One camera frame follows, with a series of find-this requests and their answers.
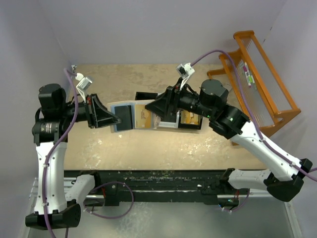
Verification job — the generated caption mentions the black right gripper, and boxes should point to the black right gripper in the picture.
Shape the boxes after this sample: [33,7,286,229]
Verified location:
[146,77,215,119]

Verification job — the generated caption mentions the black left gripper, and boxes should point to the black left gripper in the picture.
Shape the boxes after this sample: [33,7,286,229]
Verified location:
[60,93,121,127]

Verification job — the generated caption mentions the gold credit card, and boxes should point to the gold credit card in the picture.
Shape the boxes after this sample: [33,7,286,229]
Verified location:
[134,104,153,129]

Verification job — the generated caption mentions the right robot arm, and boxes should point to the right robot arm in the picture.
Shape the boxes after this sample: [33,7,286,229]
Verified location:
[145,79,313,202]

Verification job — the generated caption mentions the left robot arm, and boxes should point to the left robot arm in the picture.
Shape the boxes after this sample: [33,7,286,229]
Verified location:
[25,83,121,230]

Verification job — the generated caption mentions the black card in holder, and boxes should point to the black card in holder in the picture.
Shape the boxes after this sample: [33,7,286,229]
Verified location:
[114,105,133,131]

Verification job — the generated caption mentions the gold cards in bin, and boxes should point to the gold cards in bin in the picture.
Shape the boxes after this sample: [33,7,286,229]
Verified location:
[181,110,200,125]

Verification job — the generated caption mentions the markers on rack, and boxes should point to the markers on rack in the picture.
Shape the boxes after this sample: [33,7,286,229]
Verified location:
[239,61,257,91]

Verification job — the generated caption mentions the orange wooden rack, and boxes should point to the orange wooden rack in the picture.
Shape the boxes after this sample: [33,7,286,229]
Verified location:
[207,30,301,137]

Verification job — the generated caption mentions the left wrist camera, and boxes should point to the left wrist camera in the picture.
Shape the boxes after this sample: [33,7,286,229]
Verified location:
[75,73,93,102]

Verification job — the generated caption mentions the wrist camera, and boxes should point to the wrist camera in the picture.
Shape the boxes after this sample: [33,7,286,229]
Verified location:
[75,73,93,102]
[176,63,195,90]

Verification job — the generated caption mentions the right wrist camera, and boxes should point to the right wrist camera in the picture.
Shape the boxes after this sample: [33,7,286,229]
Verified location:
[176,63,195,90]

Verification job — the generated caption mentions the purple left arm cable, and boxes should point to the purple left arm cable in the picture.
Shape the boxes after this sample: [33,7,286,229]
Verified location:
[42,68,79,238]

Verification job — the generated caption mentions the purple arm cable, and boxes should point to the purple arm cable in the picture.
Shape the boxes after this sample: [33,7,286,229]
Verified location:
[190,50,317,180]
[42,68,79,238]

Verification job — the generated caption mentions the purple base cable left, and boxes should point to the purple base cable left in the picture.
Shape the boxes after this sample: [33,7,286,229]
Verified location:
[83,182,134,220]

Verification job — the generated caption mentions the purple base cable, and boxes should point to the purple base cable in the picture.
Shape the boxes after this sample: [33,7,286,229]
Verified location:
[220,189,251,213]
[83,182,134,220]

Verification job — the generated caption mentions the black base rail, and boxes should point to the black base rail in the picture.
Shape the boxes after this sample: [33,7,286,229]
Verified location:
[64,169,248,207]

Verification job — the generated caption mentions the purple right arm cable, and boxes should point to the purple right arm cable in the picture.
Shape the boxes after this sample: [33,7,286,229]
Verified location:
[190,50,317,180]

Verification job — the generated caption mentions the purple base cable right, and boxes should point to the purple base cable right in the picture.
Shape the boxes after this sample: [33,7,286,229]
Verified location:
[220,189,251,213]

